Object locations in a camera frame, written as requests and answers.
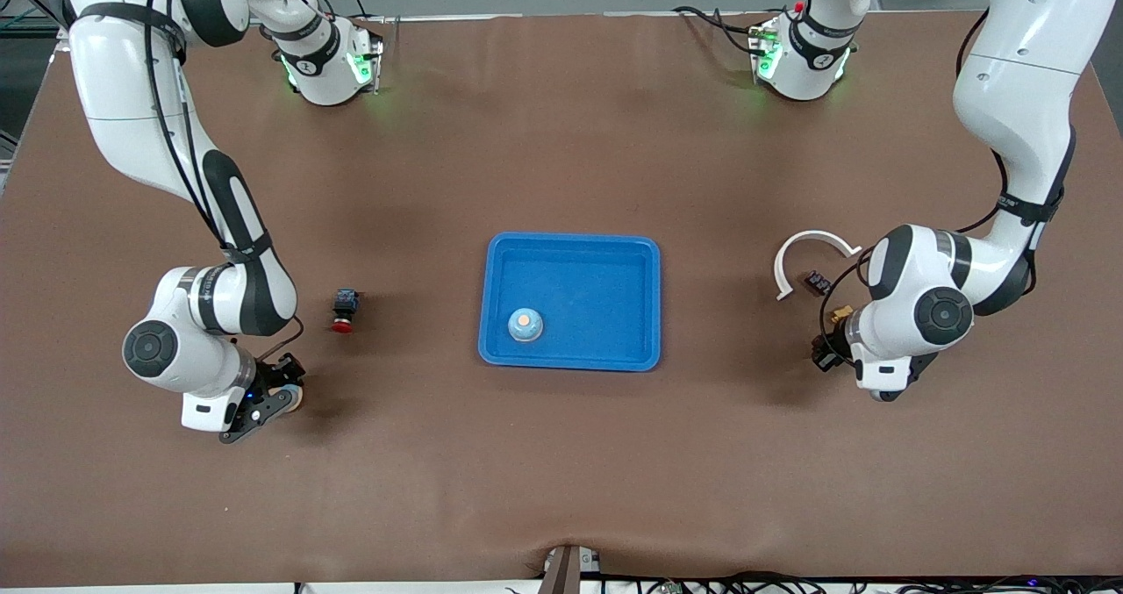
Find white curved plastic strip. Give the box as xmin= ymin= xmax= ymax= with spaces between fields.
xmin=773 ymin=230 xmax=863 ymax=302

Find blue plastic tray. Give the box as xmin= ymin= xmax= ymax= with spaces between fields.
xmin=478 ymin=232 xmax=662 ymax=373

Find brown table mat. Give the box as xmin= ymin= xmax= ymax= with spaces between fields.
xmin=0 ymin=11 xmax=1123 ymax=588

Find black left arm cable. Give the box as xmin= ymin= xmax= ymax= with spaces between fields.
xmin=820 ymin=11 xmax=1067 ymax=345

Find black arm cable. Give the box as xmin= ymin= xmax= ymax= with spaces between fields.
xmin=145 ymin=0 xmax=305 ymax=362
xmin=820 ymin=11 xmax=1067 ymax=345

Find black switch with red button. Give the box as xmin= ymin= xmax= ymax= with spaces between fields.
xmin=331 ymin=289 xmax=361 ymax=334

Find tangled black cables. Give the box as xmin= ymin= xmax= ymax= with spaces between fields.
xmin=597 ymin=570 xmax=1123 ymax=594

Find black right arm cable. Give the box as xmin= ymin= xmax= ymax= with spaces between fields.
xmin=145 ymin=0 xmax=305 ymax=362

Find thick black base cable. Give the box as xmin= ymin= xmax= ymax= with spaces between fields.
xmin=671 ymin=4 xmax=764 ymax=55

